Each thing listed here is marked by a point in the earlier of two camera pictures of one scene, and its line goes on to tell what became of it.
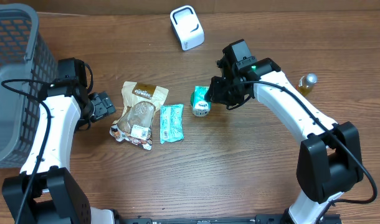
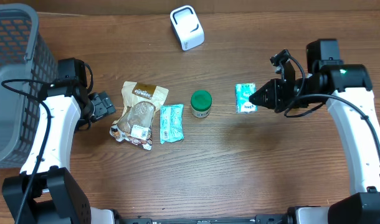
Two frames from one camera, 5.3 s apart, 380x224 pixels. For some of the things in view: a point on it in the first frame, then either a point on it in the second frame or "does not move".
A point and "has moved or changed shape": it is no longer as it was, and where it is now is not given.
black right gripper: x=218 y=96 → x=273 y=89
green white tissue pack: x=201 y=106 has moved or changed shape
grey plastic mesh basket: x=19 y=50 does not move
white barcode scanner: x=187 y=27 does not move
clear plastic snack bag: x=135 y=124 does not move
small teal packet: x=171 y=123 does not move
